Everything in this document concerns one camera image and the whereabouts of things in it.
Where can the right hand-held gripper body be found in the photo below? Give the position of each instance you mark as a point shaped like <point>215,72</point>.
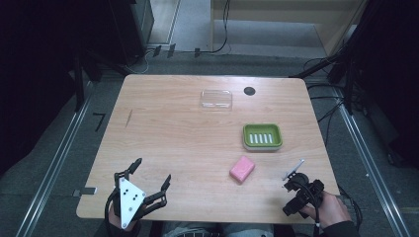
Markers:
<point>301,191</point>

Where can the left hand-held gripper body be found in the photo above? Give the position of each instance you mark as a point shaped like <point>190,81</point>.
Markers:
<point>129,199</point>

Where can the person's left hand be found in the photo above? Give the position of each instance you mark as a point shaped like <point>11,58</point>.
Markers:
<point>115,220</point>

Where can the person's right hand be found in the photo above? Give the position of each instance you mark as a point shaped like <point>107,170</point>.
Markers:
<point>329,210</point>

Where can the grey table clamp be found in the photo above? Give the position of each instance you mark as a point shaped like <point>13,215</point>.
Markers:
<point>85,191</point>

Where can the pink soap bar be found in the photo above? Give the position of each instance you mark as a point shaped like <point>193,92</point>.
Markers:
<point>242,169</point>

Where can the green soap dish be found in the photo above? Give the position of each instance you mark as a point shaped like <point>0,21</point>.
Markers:
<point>262,136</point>

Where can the black metal stand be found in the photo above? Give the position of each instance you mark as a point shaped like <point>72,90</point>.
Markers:
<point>342,65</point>
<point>79,82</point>

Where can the clear plastic container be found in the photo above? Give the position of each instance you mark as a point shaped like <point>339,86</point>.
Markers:
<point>215,99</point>

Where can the black round table grommet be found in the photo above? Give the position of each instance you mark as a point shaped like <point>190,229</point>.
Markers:
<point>249,91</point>

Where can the dark cabinet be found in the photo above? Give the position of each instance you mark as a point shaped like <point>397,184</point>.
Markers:
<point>131,29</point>

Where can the metal floor rail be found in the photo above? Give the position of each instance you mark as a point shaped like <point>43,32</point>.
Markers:
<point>370,161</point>
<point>52,168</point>

